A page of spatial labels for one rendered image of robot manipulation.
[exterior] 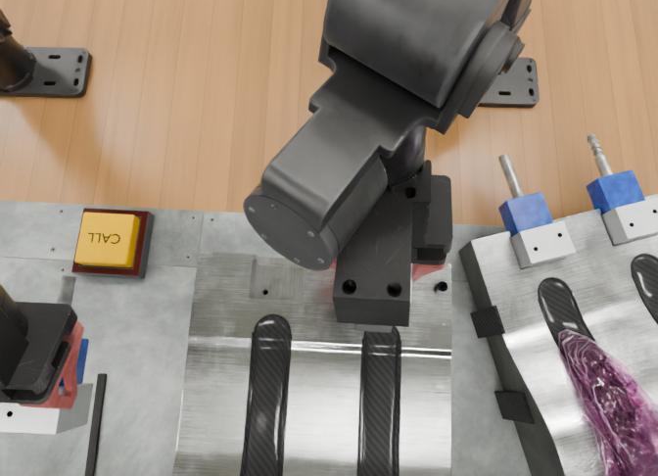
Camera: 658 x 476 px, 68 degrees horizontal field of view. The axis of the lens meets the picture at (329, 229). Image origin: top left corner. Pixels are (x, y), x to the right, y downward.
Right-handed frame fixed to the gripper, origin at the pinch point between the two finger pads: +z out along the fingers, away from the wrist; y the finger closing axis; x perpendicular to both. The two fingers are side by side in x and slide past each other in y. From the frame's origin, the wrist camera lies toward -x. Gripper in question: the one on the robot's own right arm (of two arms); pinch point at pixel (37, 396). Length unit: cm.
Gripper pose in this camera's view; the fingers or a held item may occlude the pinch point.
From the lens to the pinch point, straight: 49.8
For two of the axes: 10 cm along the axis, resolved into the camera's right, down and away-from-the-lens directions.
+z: -0.2, 6.8, 7.3
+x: 0.4, -7.3, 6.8
